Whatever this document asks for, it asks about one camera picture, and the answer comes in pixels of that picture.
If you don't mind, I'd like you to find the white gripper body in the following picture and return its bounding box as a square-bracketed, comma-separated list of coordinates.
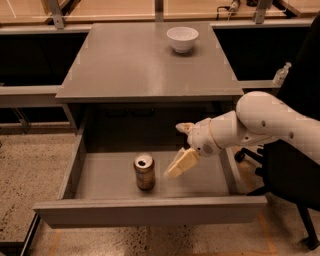
[187, 118, 222, 157]

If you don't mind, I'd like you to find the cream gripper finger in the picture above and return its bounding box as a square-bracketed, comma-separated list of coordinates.
[176, 122, 194, 135]
[164, 148, 200, 179]

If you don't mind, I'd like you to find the orange soda can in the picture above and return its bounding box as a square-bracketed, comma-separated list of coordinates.
[133, 153, 155, 190]

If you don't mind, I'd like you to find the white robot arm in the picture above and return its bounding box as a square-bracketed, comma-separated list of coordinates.
[165, 91, 320, 178]

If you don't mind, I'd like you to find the open grey top drawer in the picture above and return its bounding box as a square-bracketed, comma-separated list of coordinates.
[34, 110, 267, 228]

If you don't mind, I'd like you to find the grey cabinet counter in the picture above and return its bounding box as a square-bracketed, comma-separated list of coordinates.
[55, 21, 245, 134]

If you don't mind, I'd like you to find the white ceramic bowl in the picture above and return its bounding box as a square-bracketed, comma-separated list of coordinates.
[167, 27, 199, 53]

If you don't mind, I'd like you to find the black office chair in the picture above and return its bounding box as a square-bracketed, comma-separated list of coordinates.
[235, 15, 320, 250]

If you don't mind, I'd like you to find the clear plastic bottle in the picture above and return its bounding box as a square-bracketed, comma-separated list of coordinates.
[272, 62, 292, 87]

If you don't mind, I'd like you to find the black cable with plug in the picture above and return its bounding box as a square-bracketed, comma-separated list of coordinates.
[215, 0, 242, 21]

